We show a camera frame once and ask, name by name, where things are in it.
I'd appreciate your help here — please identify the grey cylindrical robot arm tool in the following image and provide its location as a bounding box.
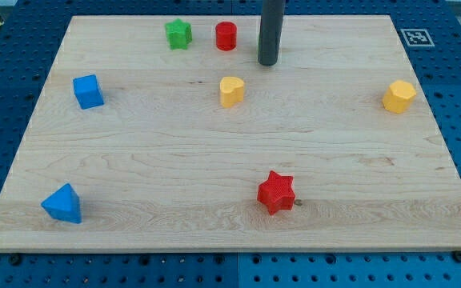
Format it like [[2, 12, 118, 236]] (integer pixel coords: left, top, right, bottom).
[[258, 0, 286, 66]]

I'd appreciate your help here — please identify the yellow heart block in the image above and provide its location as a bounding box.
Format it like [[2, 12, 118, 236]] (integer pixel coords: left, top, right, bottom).
[[219, 76, 245, 108]]

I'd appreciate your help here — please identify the red cylinder block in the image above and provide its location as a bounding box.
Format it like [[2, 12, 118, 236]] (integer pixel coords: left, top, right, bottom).
[[215, 22, 237, 51]]

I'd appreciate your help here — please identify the wooden board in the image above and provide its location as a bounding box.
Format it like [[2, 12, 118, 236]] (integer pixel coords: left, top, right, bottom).
[[0, 15, 461, 254]]

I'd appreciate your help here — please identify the blue cube block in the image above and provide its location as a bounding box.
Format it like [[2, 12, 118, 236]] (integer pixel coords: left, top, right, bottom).
[[73, 74, 104, 110]]

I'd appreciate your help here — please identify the blue triangle block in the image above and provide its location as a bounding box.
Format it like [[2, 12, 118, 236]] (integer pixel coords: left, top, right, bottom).
[[41, 183, 82, 224]]

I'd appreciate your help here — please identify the green star block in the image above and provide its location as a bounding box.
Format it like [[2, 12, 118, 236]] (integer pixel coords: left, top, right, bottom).
[[164, 18, 192, 50]]

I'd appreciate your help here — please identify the red star block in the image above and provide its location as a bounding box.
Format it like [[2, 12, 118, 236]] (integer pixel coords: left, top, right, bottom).
[[257, 170, 295, 215]]

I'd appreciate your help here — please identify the white fiducial marker tag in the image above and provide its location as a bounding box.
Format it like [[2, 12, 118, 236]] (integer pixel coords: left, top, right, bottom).
[[400, 28, 435, 47]]

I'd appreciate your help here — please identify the yellow hexagon block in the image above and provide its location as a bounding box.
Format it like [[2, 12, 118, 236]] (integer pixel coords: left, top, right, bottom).
[[382, 80, 417, 114]]

